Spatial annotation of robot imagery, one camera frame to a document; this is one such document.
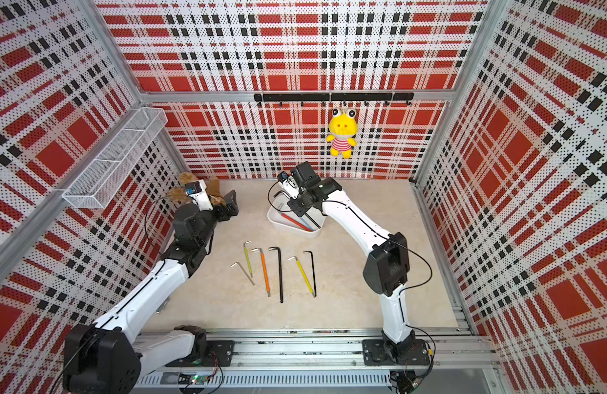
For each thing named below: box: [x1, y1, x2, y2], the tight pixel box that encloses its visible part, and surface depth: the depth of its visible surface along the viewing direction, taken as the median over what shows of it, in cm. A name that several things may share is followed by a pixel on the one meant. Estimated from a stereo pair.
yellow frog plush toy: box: [325, 107, 358, 160], surface depth 95 cm
